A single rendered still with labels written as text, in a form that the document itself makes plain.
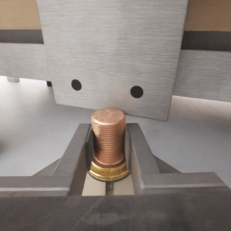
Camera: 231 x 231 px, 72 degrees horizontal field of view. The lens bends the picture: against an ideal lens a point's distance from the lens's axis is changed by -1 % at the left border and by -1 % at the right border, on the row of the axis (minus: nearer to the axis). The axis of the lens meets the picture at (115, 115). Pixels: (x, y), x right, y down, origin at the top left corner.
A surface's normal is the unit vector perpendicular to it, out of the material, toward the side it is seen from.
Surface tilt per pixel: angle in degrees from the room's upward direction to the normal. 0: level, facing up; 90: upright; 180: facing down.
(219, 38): 90
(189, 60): 90
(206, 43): 90
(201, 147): 180
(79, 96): 90
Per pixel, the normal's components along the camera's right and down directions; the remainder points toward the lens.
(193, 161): 0.00, -0.87
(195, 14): -0.32, 0.47
